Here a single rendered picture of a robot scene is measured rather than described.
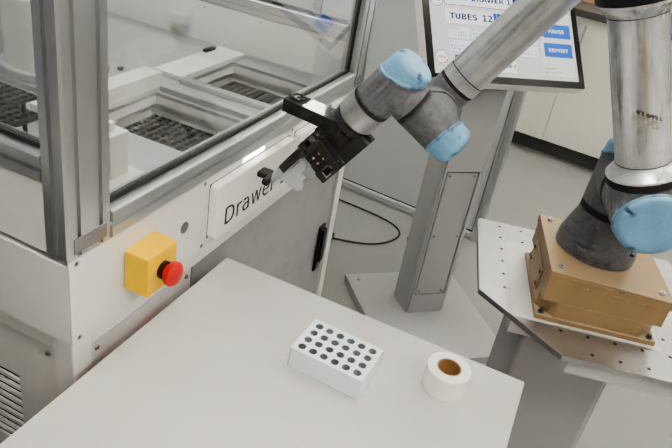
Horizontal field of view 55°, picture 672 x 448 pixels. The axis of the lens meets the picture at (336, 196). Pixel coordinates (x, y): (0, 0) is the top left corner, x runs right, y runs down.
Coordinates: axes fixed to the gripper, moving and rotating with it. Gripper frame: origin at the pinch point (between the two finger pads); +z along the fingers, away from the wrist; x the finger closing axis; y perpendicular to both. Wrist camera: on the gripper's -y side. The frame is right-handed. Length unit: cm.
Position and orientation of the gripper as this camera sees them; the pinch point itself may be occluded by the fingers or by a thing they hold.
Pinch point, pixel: (278, 172)
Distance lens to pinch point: 123.7
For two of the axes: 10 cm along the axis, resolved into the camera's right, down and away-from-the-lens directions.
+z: -6.4, 5.2, 5.6
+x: 4.1, -3.8, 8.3
